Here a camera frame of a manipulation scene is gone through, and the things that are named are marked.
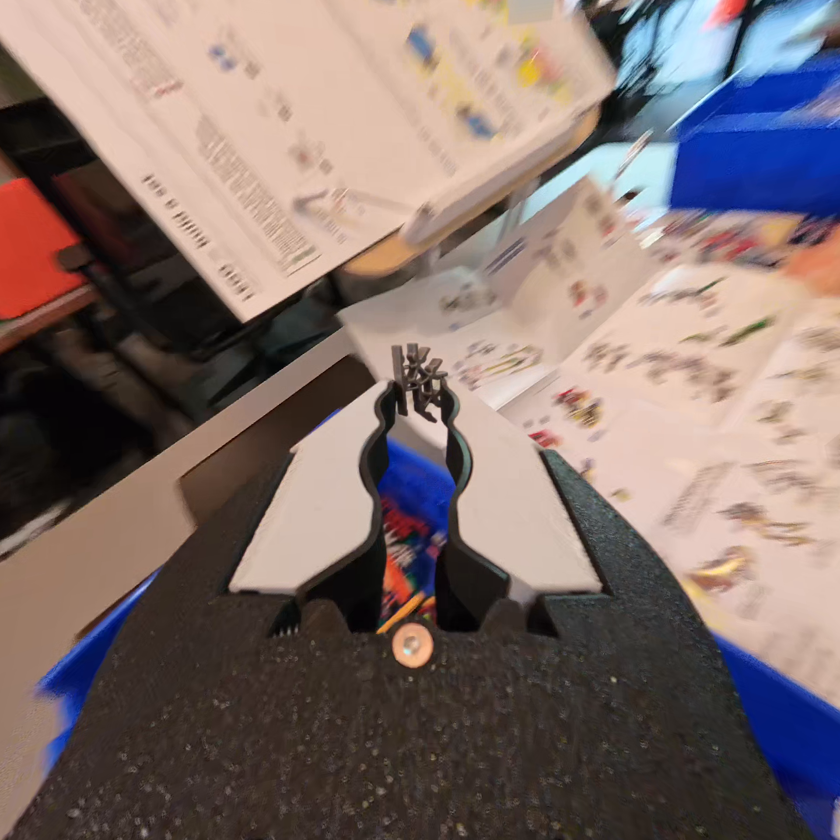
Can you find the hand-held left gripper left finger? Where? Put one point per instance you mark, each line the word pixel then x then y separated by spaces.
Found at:
pixel 308 518

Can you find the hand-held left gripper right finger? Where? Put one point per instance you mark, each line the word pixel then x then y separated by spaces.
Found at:
pixel 518 518

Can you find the pile of colourful toy pieces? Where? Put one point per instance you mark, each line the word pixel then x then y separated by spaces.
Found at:
pixel 407 571

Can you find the grey snowflake connector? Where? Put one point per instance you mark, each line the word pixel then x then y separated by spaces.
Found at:
pixel 420 380

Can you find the blue plastic parts bin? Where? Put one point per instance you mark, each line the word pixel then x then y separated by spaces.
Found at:
pixel 787 735

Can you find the white printed instruction sheet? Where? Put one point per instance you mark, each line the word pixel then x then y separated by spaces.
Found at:
pixel 656 426

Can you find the colourful cardboard toy box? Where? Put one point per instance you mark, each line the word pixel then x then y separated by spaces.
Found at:
pixel 735 239

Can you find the red box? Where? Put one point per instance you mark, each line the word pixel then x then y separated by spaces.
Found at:
pixel 33 249

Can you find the white printed board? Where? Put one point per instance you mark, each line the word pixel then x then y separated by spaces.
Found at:
pixel 262 131

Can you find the blue storage bin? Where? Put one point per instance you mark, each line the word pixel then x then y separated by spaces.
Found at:
pixel 754 164

